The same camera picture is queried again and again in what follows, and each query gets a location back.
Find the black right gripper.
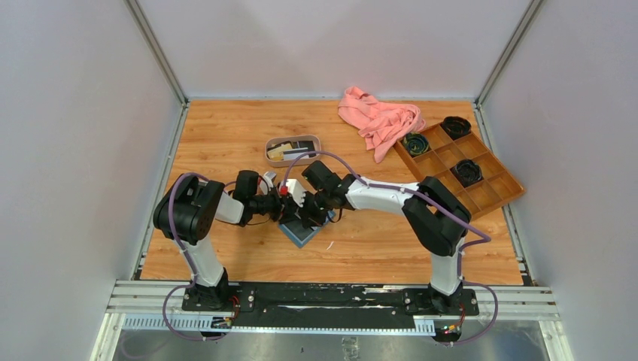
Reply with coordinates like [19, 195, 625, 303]
[293, 190, 333, 229]

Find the black credit card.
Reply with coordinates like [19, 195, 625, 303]
[282, 222, 321, 248]

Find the white striped card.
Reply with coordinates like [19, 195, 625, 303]
[283, 149, 314, 161]

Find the beige oval tray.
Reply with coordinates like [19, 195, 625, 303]
[264, 135, 322, 168]

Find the teal leather card holder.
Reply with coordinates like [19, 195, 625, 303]
[278, 211, 336, 248]

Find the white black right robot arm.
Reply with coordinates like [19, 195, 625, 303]
[280, 161, 471, 314]

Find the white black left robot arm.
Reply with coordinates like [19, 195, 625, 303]
[153, 170, 298, 311]

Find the gold credit card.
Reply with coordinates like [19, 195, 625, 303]
[266, 141, 293, 162]

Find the black VIP card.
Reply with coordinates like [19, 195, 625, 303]
[291, 141, 315, 151]

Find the pink cloth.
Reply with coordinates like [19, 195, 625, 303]
[338, 86, 426, 163]

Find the rolled tie orange pattern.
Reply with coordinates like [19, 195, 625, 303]
[440, 116, 472, 141]

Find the wooden compartment organizer tray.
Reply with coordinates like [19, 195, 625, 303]
[393, 116, 525, 220]

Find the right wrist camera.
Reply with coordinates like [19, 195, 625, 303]
[279, 178, 306, 208]

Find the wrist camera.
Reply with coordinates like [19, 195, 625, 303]
[279, 178, 306, 208]
[258, 171, 278, 195]

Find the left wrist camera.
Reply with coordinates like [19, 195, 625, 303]
[258, 171, 278, 195]

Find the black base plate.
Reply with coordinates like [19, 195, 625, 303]
[181, 282, 479, 330]

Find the aluminium frame rail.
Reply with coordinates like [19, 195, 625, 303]
[90, 281, 573, 360]

